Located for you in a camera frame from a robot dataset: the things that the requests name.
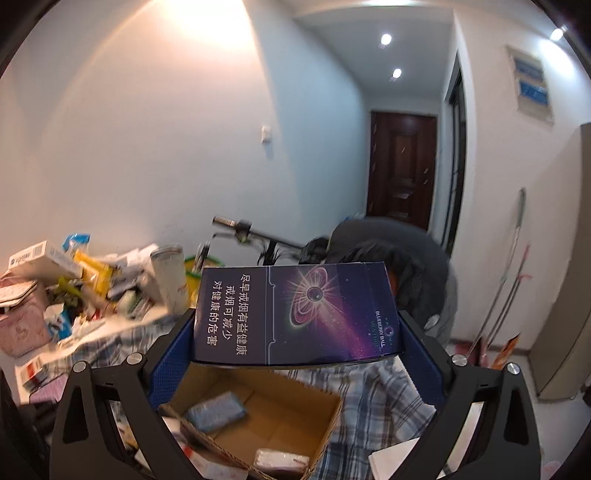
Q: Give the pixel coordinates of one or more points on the white tall tumbler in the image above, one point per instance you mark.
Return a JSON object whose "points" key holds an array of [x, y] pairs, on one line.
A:
{"points": [[168, 267]]}

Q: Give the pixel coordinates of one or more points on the dark blue cigarette carton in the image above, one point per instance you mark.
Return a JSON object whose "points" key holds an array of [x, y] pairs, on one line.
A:
{"points": [[295, 316]]}

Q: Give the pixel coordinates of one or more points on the grey refrigerator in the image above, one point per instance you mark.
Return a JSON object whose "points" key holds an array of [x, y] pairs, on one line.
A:
{"points": [[560, 357]]}

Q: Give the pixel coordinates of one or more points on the chair with dark jacket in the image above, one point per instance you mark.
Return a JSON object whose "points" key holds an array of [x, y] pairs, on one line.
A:
{"points": [[421, 275]]}

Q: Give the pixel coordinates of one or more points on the brown cardboard box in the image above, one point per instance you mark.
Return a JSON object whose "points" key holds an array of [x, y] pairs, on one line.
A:
{"points": [[282, 414]]}

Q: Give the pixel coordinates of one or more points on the dark brown entrance door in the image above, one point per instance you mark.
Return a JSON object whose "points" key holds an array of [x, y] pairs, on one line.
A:
{"points": [[403, 149]]}

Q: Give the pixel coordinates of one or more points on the white pink tissue pack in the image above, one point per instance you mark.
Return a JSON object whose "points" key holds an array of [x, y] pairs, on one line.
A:
{"points": [[272, 461]]}

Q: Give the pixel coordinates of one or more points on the pink pouch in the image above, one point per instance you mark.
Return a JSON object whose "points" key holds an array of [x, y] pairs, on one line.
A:
{"points": [[23, 305]]}

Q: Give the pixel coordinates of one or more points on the black bicycle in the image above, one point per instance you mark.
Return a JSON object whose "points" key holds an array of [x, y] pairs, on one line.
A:
{"points": [[271, 248]]}

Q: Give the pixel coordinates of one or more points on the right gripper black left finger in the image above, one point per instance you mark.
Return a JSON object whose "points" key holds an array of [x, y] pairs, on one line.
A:
{"points": [[108, 424]]}

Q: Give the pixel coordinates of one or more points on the wall electrical panel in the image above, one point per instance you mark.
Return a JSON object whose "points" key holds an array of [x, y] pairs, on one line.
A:
{"points": [[532, 91]]}

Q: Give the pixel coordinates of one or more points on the white wall switch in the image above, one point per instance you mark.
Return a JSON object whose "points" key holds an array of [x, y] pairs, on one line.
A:
{"points": [[266, 135]]}

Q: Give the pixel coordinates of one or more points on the blue plaid shirt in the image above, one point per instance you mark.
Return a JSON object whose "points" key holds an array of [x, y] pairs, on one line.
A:
{"points": [[380, 405]]}

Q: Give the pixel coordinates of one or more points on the white medicine box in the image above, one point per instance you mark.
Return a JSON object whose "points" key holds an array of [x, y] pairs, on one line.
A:
{"points": [[44, 261]]}

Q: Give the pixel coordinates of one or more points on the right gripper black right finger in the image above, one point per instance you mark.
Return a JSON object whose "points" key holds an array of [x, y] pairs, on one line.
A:
{"points": [[484, 425]]}

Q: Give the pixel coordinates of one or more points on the blue tissue pack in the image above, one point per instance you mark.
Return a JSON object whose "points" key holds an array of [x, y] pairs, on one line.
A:
{"points": [[215, 413]]}

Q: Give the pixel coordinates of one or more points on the yellow container green rim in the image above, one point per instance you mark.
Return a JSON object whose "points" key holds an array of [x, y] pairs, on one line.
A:
{"points": [[193, 278]]}

